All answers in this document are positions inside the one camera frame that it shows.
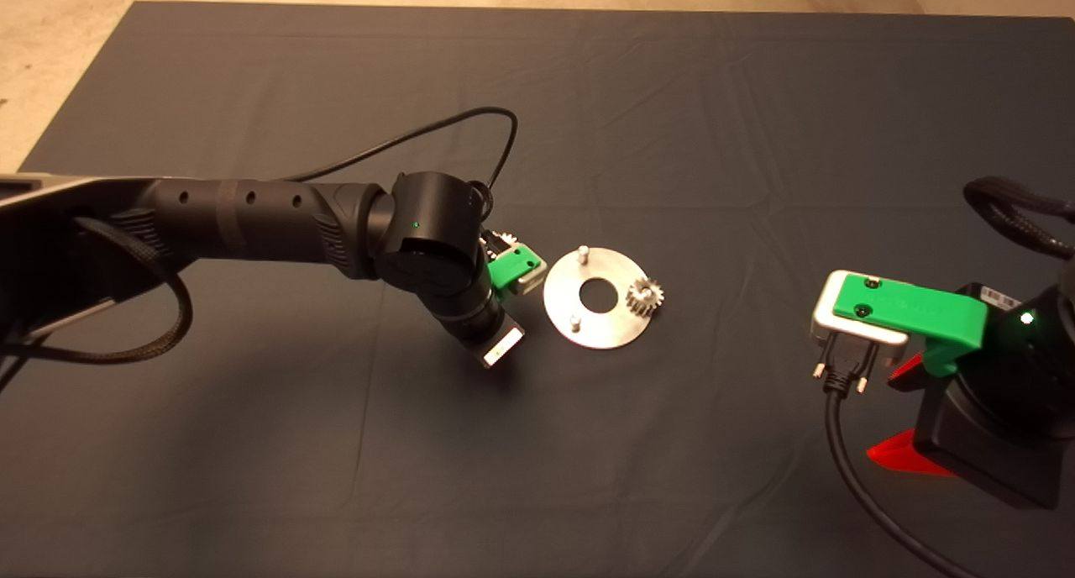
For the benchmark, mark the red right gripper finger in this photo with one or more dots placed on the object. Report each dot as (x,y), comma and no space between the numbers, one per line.
(911,375)
(911,459)

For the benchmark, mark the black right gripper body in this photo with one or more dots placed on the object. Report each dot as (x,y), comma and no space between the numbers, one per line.
(991,460)

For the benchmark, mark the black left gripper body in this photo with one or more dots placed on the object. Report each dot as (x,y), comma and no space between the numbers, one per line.
(495,338)

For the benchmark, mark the small steel planetary gear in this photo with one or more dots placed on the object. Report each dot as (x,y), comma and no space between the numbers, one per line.
(506,239)
(645,296)

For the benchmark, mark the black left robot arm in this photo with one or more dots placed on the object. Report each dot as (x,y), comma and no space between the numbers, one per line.
(252,221)

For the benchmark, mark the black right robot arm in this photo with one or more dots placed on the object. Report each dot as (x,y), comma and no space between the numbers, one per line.
(1041,376)

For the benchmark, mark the round metal carrier plate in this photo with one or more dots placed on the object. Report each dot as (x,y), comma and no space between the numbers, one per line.
(588,322)

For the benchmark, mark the dark grey table cloth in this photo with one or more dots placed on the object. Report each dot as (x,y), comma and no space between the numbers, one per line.
(672,99)

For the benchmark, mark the green right camera mount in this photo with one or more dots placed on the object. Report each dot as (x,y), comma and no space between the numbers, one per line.
(907,309)

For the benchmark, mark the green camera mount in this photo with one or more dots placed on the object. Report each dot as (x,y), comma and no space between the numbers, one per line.
(907,309)
(508,269)

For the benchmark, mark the green left camera mount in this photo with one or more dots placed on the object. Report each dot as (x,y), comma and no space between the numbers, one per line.
(508,269)

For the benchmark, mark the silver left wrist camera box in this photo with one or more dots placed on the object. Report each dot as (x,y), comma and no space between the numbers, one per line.
(533,277)

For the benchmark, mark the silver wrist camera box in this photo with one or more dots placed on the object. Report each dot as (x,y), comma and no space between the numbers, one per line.
(533,277)
(827,322)

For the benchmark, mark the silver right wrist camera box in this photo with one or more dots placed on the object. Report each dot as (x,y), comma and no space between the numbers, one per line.
(827,322)

